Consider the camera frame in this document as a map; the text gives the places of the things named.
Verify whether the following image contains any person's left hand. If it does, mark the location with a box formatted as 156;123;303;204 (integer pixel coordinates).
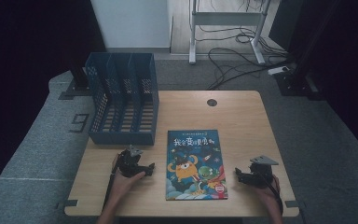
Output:
109;154;146;203

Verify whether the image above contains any white power strip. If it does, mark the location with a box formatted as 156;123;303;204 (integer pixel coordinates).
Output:
267;65;290;77

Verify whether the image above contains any blue cartoon picture book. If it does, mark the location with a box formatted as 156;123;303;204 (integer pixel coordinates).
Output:
165;129;229;202

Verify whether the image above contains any blue plastic file rack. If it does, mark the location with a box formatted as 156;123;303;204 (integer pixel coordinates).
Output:
84;51;160;147

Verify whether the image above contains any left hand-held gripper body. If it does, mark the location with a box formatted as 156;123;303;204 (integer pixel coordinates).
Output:
117;145;145;179

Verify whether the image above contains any white wall panel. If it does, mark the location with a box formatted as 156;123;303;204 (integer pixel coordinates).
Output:
89;0;172;54

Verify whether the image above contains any left hand-held gripper cable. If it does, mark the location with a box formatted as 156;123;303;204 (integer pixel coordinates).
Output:
103;158;120;209

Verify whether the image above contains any hand-held gripper cable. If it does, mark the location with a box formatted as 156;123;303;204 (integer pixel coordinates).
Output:
103;158;120;209
259;172;284;217

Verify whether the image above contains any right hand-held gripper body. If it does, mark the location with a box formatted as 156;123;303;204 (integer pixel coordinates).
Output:
247;155;280;189

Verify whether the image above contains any bundle of black floor cables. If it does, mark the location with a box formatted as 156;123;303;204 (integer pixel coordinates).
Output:
195;0;288;63

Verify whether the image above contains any right hand-held gripper cable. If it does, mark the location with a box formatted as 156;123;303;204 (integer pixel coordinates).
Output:
259;172;284;217

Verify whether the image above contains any black metal stand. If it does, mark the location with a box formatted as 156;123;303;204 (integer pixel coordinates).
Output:
58;55;93;101
274;0;325;98

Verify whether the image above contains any long black floor cable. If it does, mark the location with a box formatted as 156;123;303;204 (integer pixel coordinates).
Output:
206;46;294;91

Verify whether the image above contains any dark curtain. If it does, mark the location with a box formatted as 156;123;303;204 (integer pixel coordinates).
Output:
0;0;107;204
268;0;358;164

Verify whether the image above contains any person's right hand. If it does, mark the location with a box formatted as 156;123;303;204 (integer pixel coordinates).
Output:
254;175;282;203

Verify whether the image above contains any white desk frame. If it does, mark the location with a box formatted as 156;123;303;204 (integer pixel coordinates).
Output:
188;0;273;65

